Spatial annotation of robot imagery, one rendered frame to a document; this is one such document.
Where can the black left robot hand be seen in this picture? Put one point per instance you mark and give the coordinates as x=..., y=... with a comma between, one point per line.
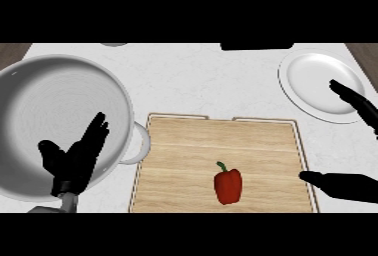
x=74, y=163

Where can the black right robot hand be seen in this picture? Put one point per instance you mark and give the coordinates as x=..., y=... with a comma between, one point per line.
x=352, y=188

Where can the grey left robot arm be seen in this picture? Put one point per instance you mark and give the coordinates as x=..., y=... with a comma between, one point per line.
x=61, y=205

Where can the red bell pepper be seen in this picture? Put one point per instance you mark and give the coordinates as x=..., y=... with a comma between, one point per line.
x=228, y=186

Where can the wooden tray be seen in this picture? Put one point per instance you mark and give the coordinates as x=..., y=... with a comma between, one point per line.
x=222, y=166

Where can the white plate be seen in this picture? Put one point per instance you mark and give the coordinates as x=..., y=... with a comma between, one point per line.
x=319, y=85

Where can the large silver pot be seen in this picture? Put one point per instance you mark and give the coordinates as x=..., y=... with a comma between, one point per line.
x=59, y=126

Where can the grey round object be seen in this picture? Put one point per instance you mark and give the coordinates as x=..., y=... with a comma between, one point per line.
x=114, y=44

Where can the black appliance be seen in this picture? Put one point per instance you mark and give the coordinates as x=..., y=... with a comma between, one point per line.
x=256, y=46

